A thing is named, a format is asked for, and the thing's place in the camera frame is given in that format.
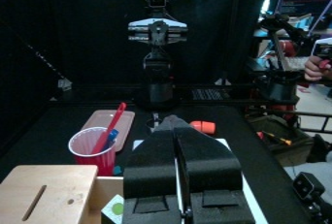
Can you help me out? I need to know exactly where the orange toy food piece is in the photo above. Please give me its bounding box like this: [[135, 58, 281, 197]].
[[187, 120, 216, 136]]

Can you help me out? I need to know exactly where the pink rectangular tray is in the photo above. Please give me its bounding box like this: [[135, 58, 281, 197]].
[[80, 109, 136, 153]]

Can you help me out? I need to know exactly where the red plastic cup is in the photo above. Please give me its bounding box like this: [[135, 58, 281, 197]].
[[67, 126, 119, 177]]

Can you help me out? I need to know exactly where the white leader gripper handle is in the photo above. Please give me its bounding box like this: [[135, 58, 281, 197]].
[[310, 37, 332, 71]]

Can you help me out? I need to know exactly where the light wooden box with slot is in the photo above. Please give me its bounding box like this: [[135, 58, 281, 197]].
[[0, 164, 100, 224]]

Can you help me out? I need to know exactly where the white cutting board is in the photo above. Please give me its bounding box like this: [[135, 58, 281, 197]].
[[131, 137, 270, 224]]

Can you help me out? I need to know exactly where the orange handled screwdriver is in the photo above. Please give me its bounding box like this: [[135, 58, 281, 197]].
[[258, 130, 293, 146]]

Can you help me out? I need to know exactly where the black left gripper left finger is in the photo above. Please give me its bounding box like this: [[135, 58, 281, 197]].
[[121, 114, 183, 224]]

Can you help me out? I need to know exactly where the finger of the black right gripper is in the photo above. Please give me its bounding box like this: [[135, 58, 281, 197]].
[[158, 20, 170, 47], [147, 20, 160, 47]]

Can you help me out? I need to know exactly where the cardboard box with tools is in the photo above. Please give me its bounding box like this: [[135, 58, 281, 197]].
[[246, 114, 314, 168]]

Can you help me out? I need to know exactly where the black camera on stand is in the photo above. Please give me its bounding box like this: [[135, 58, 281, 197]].
[[291, 171, 332, 224]]

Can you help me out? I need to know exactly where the black cloth backdrop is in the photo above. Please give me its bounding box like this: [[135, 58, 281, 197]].
[[0, 0, 275, 106]]

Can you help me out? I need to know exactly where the blue toy utensil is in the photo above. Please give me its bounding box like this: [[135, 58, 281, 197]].
[[103, 128, 120, 145]]

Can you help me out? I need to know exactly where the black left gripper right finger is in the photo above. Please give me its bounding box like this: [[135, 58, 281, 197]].
[[172, 116, 257, 224]]

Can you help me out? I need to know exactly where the person's hand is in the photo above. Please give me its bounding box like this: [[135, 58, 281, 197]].
[[303, 54, 332, 82]]

